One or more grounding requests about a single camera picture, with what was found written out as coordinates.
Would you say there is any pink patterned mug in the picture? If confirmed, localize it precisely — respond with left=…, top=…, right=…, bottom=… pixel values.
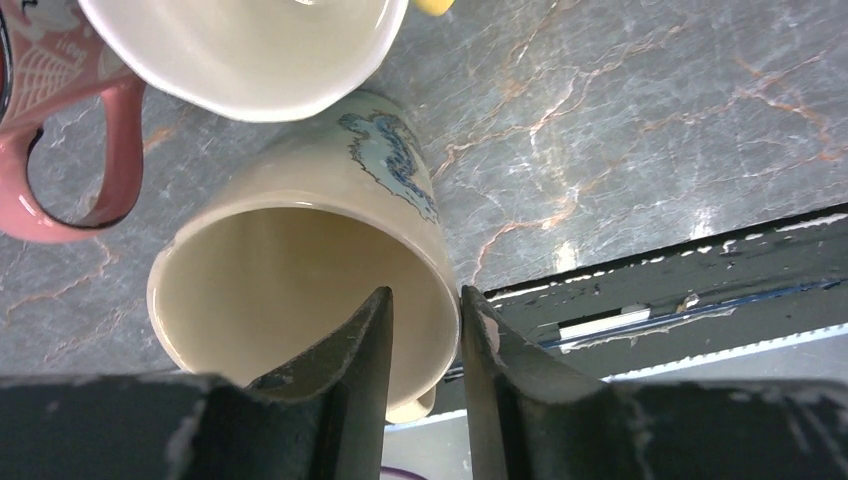
left=0, top=0, right=147, bottom=245

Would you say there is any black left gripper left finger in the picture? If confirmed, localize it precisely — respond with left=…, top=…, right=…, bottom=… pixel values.
left=1, top=287, right=393, bottom=479

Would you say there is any yellow mug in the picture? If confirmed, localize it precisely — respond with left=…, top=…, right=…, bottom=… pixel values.
left=413, top=0, right=455, bottom=16

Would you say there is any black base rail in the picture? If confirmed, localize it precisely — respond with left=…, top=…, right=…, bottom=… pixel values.
left=486, top=204, right=847, bottom=381

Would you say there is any light blue hexagonal mug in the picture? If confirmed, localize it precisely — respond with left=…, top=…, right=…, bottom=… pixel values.
left=80, top=0, right=409, bottom=123

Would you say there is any aluminium slotted rail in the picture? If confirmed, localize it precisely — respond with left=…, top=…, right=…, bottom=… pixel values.
left=384, top=321, right=848, bottom=435

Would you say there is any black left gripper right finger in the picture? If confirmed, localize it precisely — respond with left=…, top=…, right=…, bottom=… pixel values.
left=461, top=286, right=847, bottom=479

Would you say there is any cream floral mug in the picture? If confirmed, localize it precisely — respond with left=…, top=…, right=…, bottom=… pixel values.
left=146, top=90, right=460, bottom=424

